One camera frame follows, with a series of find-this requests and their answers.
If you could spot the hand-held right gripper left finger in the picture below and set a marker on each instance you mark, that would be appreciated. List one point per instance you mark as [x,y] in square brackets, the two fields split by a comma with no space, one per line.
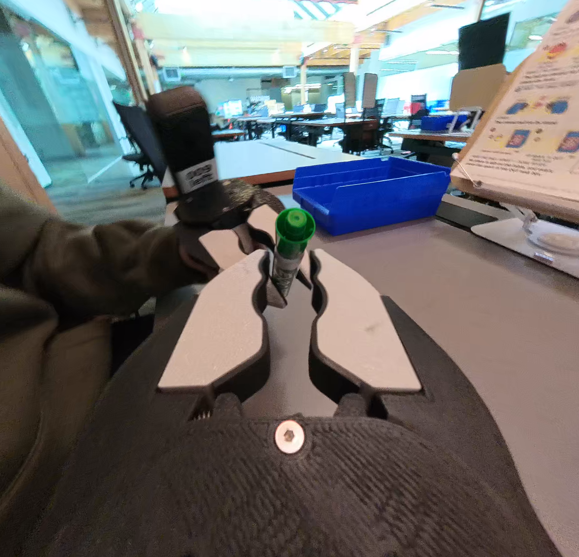
[217,331]

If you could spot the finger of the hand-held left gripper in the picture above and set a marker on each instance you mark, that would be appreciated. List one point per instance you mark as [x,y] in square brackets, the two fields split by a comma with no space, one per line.
[264,226]
[224,249]

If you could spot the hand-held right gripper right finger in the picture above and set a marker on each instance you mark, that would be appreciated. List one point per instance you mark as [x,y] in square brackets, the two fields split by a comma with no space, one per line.
[362,331]

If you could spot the green dry erase marker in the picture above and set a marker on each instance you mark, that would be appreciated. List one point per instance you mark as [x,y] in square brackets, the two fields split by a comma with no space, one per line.
[294,231]

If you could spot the person's left forearm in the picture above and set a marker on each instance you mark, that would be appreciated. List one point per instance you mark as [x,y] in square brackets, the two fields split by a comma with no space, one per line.
[113,258]

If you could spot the black office chair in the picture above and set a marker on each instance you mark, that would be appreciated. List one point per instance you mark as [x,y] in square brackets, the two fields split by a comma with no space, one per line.
[140,131]

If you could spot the white office desk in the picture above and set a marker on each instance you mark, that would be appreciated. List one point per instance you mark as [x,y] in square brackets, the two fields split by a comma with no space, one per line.
[271,156]

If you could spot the blue plastic bin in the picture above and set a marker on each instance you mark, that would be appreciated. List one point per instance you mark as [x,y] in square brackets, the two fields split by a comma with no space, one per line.
[375,204]
[441,122]

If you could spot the row of office desks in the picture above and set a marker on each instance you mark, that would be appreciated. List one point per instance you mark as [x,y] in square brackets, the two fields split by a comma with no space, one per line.
[325,122]

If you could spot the white tablet stand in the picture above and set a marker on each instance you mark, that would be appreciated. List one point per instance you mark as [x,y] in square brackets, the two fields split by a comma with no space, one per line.
[502,231]

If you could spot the person's torso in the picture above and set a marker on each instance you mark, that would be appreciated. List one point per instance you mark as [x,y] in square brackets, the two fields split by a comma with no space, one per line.
[45,385]

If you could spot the white round pad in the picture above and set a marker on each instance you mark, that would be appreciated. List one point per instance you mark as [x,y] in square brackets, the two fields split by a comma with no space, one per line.
[561,241]

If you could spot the cardboard panel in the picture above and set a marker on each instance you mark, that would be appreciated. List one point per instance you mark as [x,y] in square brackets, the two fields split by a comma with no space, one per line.
[475,86]

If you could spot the printed instruction sheet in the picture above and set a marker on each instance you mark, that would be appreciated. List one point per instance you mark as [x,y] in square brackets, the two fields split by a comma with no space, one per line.
[533,127]

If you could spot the black monitor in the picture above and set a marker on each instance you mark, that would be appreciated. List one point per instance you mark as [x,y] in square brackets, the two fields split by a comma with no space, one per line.
[484,41]

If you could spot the wooden support post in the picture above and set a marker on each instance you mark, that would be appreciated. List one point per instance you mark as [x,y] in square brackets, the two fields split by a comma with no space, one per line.
[126,46]

